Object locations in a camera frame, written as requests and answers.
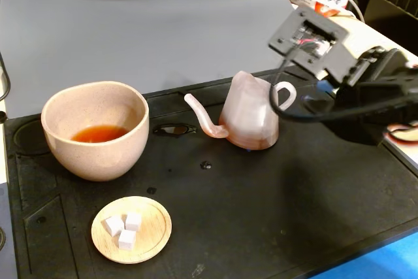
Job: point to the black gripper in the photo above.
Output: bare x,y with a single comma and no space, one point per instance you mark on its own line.
354,104

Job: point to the pink translucent printed kettle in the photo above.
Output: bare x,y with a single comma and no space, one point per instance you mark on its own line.
248,119

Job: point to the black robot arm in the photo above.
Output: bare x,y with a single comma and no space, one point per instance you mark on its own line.
412,96

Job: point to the red-brown tea liquid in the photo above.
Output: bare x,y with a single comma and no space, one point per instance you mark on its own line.
98,133

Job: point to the beige speckled ceramic cup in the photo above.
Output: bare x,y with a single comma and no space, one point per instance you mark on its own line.
98,161

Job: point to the black silicone work mat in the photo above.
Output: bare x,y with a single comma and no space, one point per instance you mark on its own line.
245,210

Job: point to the spilled tea puddle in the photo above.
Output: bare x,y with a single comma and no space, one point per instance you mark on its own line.
174,129

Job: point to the grey plastic backdrop sheet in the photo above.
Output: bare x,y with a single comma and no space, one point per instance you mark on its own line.
163,30

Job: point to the blue plastic board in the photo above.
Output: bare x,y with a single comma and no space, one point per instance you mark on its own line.
375,259

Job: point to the round wooden coaster plate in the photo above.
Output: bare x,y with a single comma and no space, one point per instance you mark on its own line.
153,236

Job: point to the small white cube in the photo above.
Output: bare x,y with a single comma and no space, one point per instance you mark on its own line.
114,225
133,221
127,240

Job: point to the grey-blue flat board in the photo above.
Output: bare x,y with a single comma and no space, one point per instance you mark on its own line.
6,210

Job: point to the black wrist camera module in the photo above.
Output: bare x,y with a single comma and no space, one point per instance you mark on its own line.
294,27

